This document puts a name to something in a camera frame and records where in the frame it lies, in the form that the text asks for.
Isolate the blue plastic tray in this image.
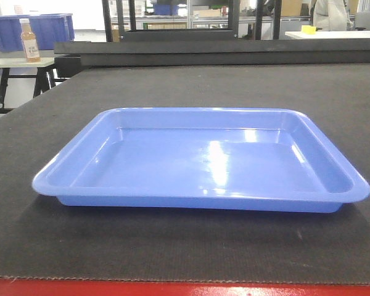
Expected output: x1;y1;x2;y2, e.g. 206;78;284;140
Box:
32;107;370;213

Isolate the white folding side table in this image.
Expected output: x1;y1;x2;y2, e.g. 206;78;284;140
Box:
0;57;56;114

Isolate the yellow box on table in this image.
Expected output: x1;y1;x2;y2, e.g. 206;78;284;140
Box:
301;25;316;35

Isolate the dark grey table mat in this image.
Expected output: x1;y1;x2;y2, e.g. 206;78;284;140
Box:
0;64;370;284

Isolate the blue storage crate background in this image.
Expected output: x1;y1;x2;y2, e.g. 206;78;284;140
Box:
0;13;75;52

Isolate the amber juice bottle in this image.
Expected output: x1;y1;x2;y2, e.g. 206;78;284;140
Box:
19;18;41;62

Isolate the person in white coat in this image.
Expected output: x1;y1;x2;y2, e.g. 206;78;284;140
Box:
312;0;352;31

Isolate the white background table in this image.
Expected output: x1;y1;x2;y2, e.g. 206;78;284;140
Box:
285;31;370;39

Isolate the black metal frame rack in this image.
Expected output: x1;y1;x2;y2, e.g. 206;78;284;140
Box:
102;1;282;42

